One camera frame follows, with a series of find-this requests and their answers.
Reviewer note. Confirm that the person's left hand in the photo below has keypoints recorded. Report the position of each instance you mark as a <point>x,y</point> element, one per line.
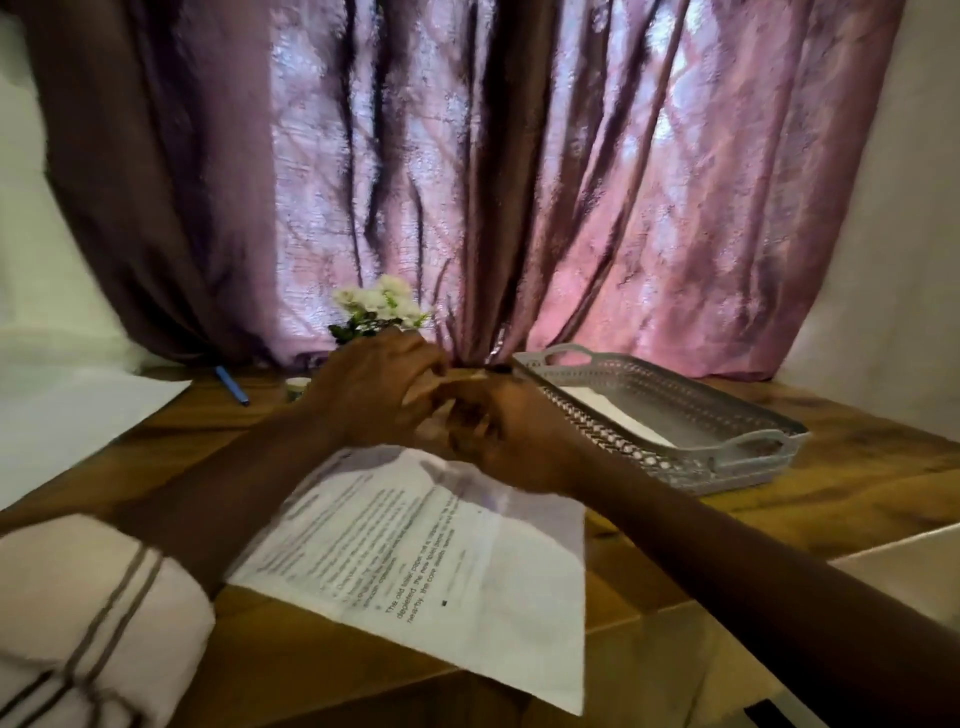
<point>360,390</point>

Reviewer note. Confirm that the person's right hand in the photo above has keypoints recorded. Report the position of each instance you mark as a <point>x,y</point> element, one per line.
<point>525,442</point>

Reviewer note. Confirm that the person's right fingers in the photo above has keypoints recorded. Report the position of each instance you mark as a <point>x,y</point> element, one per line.
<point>472,420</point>

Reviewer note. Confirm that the person's left fingers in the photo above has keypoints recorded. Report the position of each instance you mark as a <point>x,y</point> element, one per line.
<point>426,361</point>

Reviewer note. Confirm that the person's left forearm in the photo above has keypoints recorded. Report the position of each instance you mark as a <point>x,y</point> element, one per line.
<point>232,495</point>

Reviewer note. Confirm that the person's right forearm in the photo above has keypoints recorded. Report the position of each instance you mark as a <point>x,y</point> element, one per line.
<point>750,585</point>

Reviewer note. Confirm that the white flower bouquet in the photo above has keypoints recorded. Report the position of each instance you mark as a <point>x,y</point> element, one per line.
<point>379,304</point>

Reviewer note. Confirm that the small round white jar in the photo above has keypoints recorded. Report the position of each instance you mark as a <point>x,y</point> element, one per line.
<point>297,387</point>

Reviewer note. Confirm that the white paper in tray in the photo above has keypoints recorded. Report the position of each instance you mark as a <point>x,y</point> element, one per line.
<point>615,414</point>

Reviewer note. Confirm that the printed white paper sheet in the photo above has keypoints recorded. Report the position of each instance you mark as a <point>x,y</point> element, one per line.
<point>450,570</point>

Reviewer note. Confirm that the blue pen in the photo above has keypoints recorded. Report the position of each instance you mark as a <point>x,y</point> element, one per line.
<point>232,386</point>

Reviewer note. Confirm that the grey perforated plastic tray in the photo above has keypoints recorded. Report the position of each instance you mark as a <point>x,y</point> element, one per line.
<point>697,420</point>

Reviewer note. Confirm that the mauve patterned curtain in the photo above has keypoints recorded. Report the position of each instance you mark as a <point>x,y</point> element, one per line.
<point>570,172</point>

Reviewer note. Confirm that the large blank white paper sheet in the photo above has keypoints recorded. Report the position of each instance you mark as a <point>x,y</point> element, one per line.
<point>60,420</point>

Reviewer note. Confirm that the white striped sleeve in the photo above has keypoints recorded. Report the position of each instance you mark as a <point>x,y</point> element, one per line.
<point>82,622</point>

